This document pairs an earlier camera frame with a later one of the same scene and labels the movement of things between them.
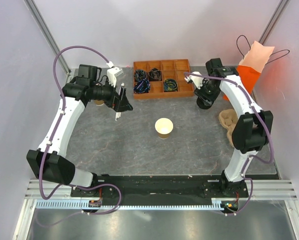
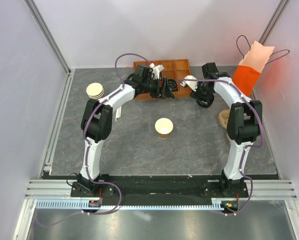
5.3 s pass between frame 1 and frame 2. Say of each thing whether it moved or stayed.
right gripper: stayed
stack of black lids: stayed
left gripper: moved
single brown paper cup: stayed
